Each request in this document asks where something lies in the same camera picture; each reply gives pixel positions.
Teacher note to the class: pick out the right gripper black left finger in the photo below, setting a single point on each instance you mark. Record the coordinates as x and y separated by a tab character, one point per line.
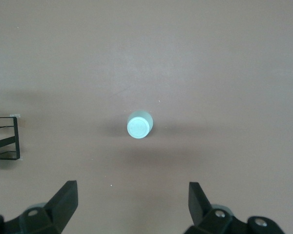
61	209

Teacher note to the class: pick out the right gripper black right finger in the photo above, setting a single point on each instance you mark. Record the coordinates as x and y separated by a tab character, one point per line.
200	209

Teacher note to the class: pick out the pale green cup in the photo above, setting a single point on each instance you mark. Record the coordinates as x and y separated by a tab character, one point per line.
136	127

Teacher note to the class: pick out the clear tape piece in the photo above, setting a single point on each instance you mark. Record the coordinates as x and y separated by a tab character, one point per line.
20	158
15	115

